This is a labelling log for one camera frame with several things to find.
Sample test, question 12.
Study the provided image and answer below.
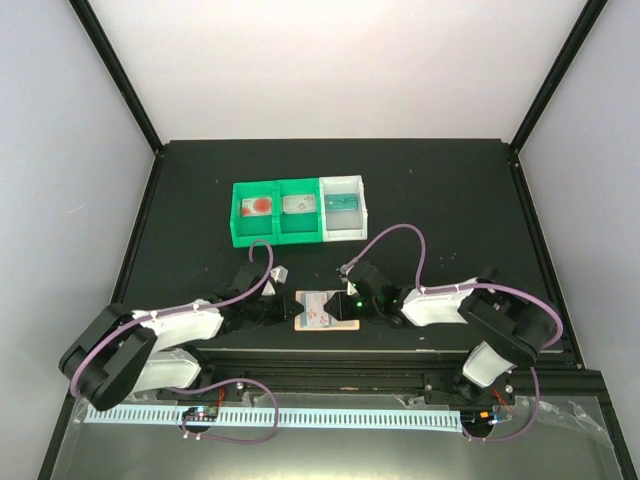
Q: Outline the beige card holder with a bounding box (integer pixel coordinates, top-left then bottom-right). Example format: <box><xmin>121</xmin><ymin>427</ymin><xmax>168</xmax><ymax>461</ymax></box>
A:
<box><xmin>294</xmin><ymin>290</ymin><xmax>360</xmax><ymax>332</ymax></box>

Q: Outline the white bin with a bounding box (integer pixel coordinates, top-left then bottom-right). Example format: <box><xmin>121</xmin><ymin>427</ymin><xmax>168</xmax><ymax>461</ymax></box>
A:
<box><xmin>319</xmin><ymin>175</ymin><xmax>368</xmax><ymax>243</ymax></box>

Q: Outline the green bin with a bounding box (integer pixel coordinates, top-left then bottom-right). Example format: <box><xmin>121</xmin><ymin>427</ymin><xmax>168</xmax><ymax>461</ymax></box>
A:
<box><xmin>276</xmin><ymin>178</ymin><xmax>322</xmax><ymax>245</ymax></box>
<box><xmin>229</xmin><ymin>181</ymin><xmax>277</xmax><ymax>248</ymax></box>

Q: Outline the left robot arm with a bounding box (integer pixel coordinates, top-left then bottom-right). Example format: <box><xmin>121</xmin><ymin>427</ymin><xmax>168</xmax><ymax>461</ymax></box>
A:
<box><xmin>58</xmin><ymin>263</ymin><xmax>304</xmax><ymax>411</ymax></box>

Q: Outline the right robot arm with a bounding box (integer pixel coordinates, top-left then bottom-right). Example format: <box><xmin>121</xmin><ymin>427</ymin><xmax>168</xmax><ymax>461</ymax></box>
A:
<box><xmin>322</xmin><ymin>262</ymin><xmax>564</xmax><ymax>405</ymax></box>

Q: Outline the white card in bin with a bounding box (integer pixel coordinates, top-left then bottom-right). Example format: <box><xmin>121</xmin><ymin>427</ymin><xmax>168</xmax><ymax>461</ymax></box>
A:
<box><xmin>282</xmin><ymin>193</ymin><xmax>317</xmax><ymax>215</ymax></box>

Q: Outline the red circle card in bin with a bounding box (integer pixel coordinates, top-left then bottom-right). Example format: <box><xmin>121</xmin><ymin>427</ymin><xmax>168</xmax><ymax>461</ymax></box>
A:
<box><xmin>241</xmin><ymin>197</ymin><xmax>273</xmax><ymax>217</ymax></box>

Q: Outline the small circuit board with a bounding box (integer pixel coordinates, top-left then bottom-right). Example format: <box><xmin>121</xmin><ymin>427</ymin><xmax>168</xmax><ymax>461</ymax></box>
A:
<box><xmin>183</xmin><ymin>406</ymin><xmax>219</xmax><ymax>422</ymax></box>

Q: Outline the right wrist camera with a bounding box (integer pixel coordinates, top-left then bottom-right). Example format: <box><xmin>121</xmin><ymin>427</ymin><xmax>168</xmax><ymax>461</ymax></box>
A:
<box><xmin>338</xmin><ymin>258</ymin><xmax>364</xmax><ymax>296</ymax></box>

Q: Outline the black aluminium rail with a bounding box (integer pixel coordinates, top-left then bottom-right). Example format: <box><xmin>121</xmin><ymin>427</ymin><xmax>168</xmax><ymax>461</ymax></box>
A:
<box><xmin>191</xmin><ymin>348</ymin><xmax>467</xmax><ymax>394</ymax></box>

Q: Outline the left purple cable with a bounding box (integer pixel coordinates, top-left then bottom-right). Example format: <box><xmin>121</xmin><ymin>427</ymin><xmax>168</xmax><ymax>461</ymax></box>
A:
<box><xmin>69</xmin><ymin>238</ymin><xmax>274</xmax><ymax>399</ymax></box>

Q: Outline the purple cable loop front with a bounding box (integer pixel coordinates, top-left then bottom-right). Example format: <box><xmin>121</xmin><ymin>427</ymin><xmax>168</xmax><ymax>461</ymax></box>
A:
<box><xmin>180</xmin><ymin>372</ymin><xmax>284</xmax><ymax>444</ymax></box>

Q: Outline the white slotted cable duct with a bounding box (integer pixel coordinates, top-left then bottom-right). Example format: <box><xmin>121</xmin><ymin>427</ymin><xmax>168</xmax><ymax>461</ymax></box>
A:
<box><xmin>84</xmin><ymin>404</ymin><xmax>462</xmax><ymax>433</ymax></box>

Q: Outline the black frame post left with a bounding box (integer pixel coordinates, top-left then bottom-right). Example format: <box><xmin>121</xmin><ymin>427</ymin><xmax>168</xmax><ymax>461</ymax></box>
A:
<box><xmin>68</xmin><ymin>0</ymin><xmax>164</xmax><ymax>155</ymax></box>

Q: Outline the black frame post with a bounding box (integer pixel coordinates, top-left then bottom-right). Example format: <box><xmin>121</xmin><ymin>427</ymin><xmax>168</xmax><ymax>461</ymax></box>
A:
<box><xmin>68</xmin><ymin>0</ymin><xmax>164</xmax><ymax>155</ymax></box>
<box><xmin>510</xmin><ymin>0</ymin><xmax>608</xmax><ymax>153</ymax></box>

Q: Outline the black frame post right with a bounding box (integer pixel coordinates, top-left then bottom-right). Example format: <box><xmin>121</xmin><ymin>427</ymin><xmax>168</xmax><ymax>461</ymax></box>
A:
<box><xmin>510</xmin><ymin>0</ymin><xmax>608</xmax><ymax>153</ymax></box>

